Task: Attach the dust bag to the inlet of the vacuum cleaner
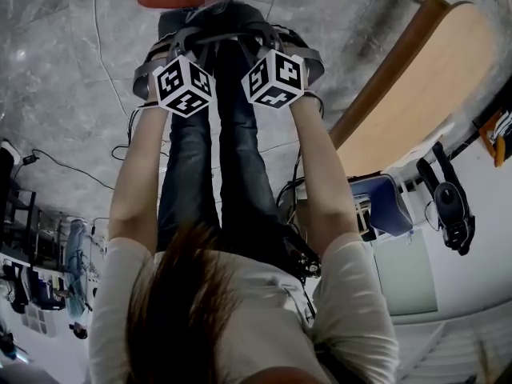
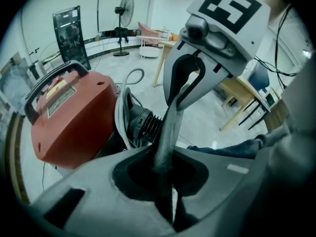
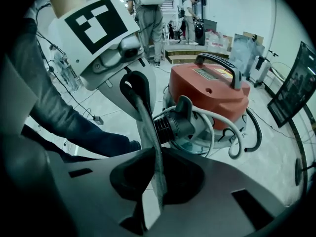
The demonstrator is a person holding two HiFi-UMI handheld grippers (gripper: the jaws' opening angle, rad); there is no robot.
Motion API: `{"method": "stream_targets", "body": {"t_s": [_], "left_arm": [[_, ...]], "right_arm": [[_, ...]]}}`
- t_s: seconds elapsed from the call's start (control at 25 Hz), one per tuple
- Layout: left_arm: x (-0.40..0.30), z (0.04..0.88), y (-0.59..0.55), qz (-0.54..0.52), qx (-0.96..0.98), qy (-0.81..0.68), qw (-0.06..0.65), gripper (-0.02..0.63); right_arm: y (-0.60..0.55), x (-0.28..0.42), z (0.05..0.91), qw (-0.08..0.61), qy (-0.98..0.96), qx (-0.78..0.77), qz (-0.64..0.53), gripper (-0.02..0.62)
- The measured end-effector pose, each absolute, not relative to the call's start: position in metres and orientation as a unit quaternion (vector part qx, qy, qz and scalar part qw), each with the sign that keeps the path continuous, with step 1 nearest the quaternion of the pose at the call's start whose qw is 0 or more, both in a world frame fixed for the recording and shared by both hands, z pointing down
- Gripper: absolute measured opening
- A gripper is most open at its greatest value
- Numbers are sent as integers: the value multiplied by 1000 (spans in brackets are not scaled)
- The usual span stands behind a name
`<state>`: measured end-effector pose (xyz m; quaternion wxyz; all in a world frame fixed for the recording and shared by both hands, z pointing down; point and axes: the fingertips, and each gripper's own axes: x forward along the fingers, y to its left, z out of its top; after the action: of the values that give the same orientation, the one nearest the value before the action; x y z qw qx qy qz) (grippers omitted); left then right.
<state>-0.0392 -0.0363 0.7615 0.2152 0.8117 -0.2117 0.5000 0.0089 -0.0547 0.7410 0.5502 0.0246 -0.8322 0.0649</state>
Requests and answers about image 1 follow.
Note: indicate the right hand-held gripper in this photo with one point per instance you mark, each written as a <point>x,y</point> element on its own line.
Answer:
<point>276,80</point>

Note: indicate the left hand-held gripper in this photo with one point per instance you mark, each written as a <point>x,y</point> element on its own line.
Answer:
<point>180,84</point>

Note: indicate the person's left forearm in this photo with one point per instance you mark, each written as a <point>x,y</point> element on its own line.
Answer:
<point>140,162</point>

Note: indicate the person's right forearm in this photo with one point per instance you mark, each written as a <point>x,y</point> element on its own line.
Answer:
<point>316,162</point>

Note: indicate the person's left leg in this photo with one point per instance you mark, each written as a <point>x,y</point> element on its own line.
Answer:
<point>188,166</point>

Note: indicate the person's leg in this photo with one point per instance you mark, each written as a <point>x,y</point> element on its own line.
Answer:
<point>188,166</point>
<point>244,166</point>

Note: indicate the person's right leg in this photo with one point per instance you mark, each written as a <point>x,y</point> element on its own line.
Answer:
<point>244,166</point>

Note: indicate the oval wooden table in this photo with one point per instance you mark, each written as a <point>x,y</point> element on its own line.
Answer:
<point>420,94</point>

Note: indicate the dark blue fabric box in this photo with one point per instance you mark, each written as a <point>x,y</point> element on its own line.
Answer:
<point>388,206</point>

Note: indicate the black white-soled shoe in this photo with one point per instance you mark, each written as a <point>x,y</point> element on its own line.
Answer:
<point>10,152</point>

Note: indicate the black handheld device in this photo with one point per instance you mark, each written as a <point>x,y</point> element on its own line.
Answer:
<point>450,198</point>

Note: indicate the black white striped blanket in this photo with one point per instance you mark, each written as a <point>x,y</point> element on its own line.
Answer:
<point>505,126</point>

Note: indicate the person's white shirt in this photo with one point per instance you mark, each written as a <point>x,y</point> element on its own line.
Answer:
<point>260,314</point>

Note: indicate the pale green panel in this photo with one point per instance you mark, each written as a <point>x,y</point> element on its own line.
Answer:
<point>404,274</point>

